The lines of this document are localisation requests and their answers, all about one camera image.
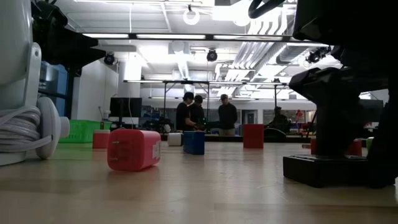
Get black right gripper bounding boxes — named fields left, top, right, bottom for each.
left=289, top=67, right=389, bottom=156

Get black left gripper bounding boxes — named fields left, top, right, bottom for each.
left=39, top=27, right=107, bottom=73

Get large red cube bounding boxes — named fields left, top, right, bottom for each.
left=310, top=138, right=363, bottom=157

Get black plastic basket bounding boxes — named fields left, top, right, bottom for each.
left=282, top=154, right=396, bottom=189

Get small red cube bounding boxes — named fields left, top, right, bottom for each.
left=243, top=124, right=265, bottom=149

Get red and white charger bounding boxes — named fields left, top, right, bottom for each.
left=92, top=129, right=111, bottom=149

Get white and black charger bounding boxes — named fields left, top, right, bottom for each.
left=167, top=133, right=184, bottom=147

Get dark blue block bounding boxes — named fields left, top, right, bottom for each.
left=183, top=130, right=206, bottom=156

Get black office chair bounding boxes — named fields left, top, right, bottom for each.
left=264, top=128, right=287, bottom=142

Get long ceiling light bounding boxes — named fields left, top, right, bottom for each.
left=82, top=33, right=130, bottom=39
left=136, top=34, right=206, bottom=40
left=213, top=34, right=282, bottom=40

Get blue storage bins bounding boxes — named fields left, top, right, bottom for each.
left=39, top=61, right=68, bottom=116

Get person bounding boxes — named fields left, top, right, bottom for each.
left=175, top=91, right=197, bottom=131
left=218, top=93, right=238, bottom=136
left=190, top=95, right=206, bottom=128
left=267, top=106, right=292, bottom=134

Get black computer monitor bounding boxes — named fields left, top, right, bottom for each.
left=109, top=97, right=142, bottom=118

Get white cup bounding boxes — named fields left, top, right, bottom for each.
left=0, top=0, right=71, bottom=166

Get green plastic basket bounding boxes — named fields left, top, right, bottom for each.
left=58, top=119, right=112, bottom=144

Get white coiled power cable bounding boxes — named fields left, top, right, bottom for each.
left=0, top=106, right=52, bottom=153

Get black background rig frame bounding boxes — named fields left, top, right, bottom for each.
left=123, top=79, right=292, bottom=131

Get white hanging ring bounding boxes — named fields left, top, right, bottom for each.
left=182, top=8, right=200, bottom=26

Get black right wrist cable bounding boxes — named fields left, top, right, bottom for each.
left=248, top=0, right=285, bottom=19

